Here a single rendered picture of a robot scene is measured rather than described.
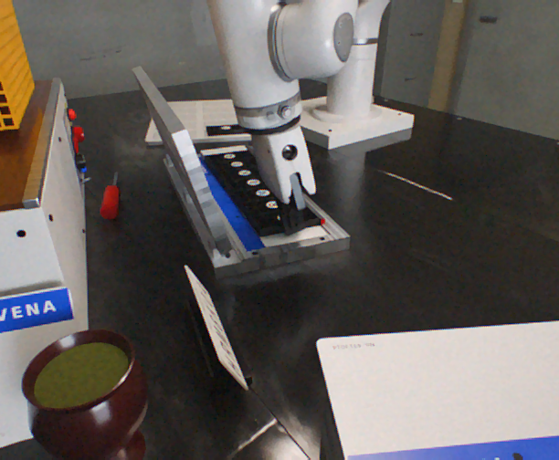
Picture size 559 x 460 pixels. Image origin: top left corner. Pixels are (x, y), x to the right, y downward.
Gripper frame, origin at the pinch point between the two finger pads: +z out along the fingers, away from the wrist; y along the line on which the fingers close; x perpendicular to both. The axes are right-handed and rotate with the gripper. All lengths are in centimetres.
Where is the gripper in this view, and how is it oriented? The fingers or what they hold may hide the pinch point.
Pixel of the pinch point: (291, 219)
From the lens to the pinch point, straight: 63.6
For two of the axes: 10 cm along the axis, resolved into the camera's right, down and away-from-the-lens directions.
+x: -9.1, 3.6, -2.1
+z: 1.9, 8.1, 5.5
